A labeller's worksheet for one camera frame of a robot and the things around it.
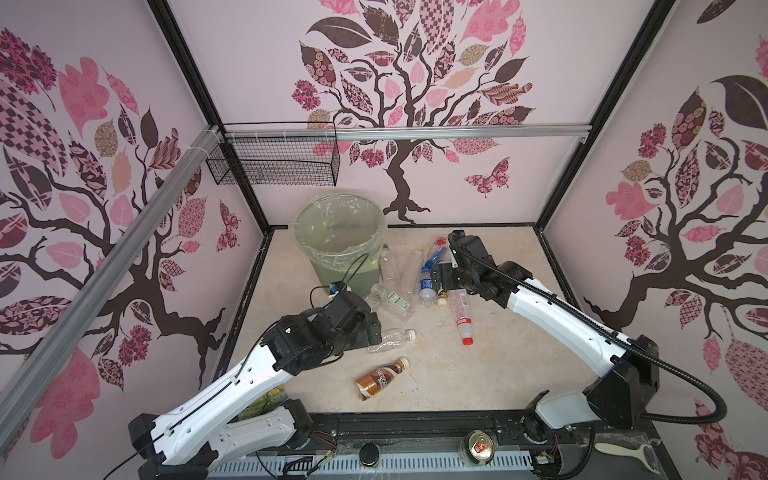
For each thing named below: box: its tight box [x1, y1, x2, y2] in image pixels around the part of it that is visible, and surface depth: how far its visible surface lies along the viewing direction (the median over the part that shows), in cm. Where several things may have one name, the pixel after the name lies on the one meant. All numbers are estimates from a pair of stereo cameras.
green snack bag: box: [238, 385, 288, 421], surface depth 79 cm
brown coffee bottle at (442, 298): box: [437, 289, 448, 307], surface depth 99 cm
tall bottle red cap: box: [447, 289, 474, 346], surface depth 92 cm
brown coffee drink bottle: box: [355, 357, 410, 401], surface depth 79 cm
